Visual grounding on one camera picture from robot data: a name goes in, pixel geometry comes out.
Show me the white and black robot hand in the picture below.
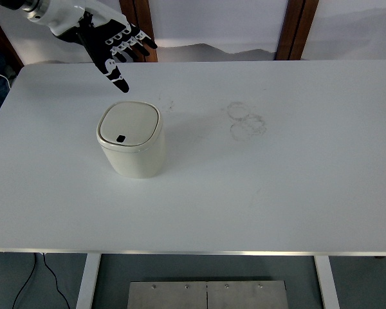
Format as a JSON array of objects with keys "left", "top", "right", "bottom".
[{"left": 35, "top": 0, "right": 158, "bottom": 94}]

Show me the cream plastic lidded trash bin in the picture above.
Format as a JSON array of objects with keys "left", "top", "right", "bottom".
[{"left": 96, "top": 100, "right": 166, "bottom": 179}]

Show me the white table leg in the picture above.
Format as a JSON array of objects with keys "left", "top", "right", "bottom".
[
  {"left": 74, "top": 254, "right": 102, "bottom": 309},
  {"left": 313, "top": 256, "right": 341, "bottom": 309}
]

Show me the grey metal plate with screws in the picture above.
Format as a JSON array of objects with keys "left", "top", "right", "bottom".
[{"left": 125, "top": 280, "right": 290, "bottom": 309}]

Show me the brown wooden screen frame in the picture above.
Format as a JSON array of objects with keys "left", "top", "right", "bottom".
[
  {"left": 134, "top": 0, "right": 159, "bottom": 63},
  {"left": 0, "top": 5, "right": 25, "bottom": 68},
  {"left": 118, "top": 0, "right": 146, "bottom": 63},
  {"left": 289, "top": 0, "right": 320, "bottom": 61},
  {"left": 274, "top": 0, "right": 306, "bottom": 61}
]

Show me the thin black cable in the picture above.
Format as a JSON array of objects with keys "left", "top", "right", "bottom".
[
  {"left": 42, "top": 252, "right": 72, "bottom": 309},
  {"left": 10, "top": 252, "right": 39, "bottom": 309}
]

